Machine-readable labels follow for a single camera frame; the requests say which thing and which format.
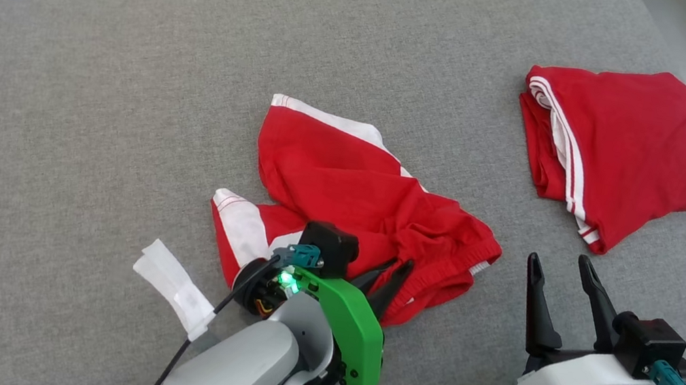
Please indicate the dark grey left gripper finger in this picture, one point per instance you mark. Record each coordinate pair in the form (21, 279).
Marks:
(374, 277)
(393, 290)

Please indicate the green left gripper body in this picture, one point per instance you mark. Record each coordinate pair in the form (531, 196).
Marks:
(355, 335)

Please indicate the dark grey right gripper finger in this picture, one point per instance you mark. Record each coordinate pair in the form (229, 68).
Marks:
(603, 309)
(539, 320)

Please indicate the red white-panelled sports shorts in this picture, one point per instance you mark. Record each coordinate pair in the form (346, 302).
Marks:
(345, 179)

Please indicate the red white-striped sports shirt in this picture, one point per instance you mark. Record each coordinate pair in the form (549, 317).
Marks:
(640, 143)

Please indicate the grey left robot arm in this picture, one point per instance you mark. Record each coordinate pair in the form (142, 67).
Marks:
(246, 370)

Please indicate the grey fabric sofa seat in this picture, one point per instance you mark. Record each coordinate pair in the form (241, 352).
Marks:
(82, 144)

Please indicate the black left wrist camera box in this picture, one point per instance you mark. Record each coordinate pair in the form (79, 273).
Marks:
(331, 246)

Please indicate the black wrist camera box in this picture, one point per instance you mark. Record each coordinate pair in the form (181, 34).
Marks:
(653, 345)
(331, 246)

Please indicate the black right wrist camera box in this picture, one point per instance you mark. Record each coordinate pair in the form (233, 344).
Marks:
(653, 345)

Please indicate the teal left camera connector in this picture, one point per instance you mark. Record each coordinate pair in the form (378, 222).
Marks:
(302, 256)

